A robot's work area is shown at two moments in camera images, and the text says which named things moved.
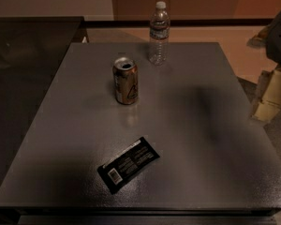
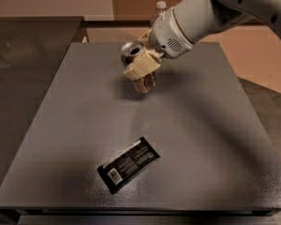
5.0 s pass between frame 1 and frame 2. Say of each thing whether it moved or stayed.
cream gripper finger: moved
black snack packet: stayed
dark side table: stayed
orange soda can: moved
